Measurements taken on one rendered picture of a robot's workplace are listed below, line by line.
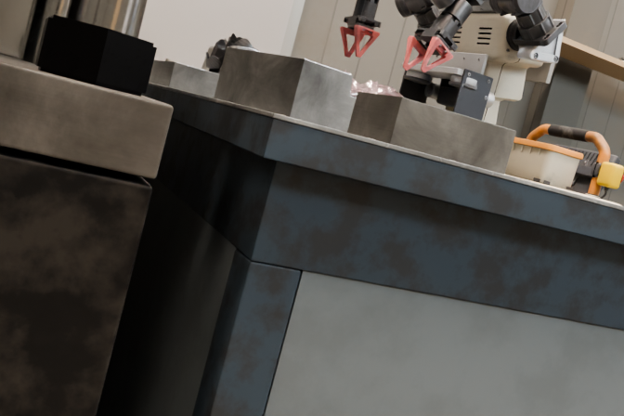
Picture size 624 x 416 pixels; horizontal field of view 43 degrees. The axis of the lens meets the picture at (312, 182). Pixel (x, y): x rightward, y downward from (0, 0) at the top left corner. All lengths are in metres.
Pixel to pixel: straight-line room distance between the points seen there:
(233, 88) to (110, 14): 0.91
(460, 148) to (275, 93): 0.41
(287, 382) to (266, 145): 0.22
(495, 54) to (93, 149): 1.64
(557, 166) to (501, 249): 1.60
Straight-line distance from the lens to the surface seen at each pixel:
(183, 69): 1.77
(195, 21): 3.76
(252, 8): 3.87
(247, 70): 1.52
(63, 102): 0.62
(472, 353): 0.81
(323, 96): 1.43
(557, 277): 0.85
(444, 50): 1.86
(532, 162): 2.39
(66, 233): 0.63
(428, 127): 1.13
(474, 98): 2.11
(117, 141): 0.62
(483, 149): 1.18
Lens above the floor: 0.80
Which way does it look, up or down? 4 degrees down
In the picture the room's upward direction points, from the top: 15 degrees clockwise
